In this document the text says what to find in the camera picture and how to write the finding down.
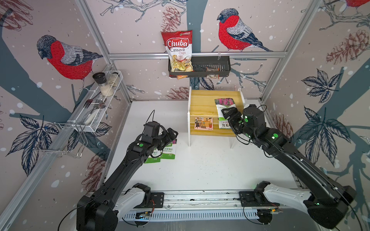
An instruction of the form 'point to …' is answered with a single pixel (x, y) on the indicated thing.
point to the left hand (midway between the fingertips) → (176, 133)
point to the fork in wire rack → (89, 101)
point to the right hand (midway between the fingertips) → (222, 113)
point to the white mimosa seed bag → (222, 104)
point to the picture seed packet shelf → (204, 123)
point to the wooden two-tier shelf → (202, 104)
